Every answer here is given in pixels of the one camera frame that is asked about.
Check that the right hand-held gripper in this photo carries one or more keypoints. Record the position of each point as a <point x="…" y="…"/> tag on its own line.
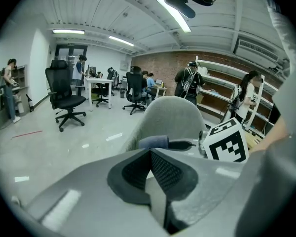
<point x="227" y="144"/>

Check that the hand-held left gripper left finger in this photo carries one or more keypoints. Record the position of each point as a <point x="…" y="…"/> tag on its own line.
<point x="88" y="201"/>

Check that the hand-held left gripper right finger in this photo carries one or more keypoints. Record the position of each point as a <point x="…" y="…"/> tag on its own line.
<point x="212" y="194"/>

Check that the dark blue wiping cloth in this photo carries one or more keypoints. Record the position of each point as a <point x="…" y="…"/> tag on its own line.
<point x="154" y="142"/>

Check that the grey green armchair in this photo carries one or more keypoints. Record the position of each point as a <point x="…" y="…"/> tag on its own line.
<point x="172" y="117"/>

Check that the person's right forearm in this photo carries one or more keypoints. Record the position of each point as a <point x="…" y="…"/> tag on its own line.
<point x="271" y="137"/>

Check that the black office chair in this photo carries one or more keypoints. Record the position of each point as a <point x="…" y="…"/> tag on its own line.
<point x="134" y="88"/>
<point x="103" y="92"/>
<point x="64" y="100"/>

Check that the wooden desk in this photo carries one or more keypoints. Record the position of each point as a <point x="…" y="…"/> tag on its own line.
<point x="160" y="89"/>

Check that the person's cream shirt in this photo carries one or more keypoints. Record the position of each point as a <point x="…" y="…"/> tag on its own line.
<point x="273" y="194"/>

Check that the laptop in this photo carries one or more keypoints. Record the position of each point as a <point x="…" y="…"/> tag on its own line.
<point x="159" y="82"/>

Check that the white shelving unit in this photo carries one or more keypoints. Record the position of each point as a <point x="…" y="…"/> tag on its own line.
<point x="214" y="83"/>

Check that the dark waste bin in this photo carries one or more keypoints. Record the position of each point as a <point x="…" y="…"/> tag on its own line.
<point x="122" y="94"/>

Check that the white office desk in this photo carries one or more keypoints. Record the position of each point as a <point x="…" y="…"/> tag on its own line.
<point x="98" y="80"/>

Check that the dark glass bottle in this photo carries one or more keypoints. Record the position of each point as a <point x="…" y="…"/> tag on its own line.
<point x="30" y="104"/>

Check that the long ceiling light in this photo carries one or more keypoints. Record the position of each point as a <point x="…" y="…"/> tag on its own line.
<point x="68" y="31"/>
<point x="175" y="15"/>
<point x="121" y="40"/>

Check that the white air conditioner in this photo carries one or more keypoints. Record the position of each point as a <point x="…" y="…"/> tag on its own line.
<point x="256" y="51"/>

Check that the black double door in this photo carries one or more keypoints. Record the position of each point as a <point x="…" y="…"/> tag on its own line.
<point x="64" y="55"/>

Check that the black head-worn camera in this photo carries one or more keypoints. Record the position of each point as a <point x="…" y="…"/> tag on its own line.
<point x="180" y="5"/>

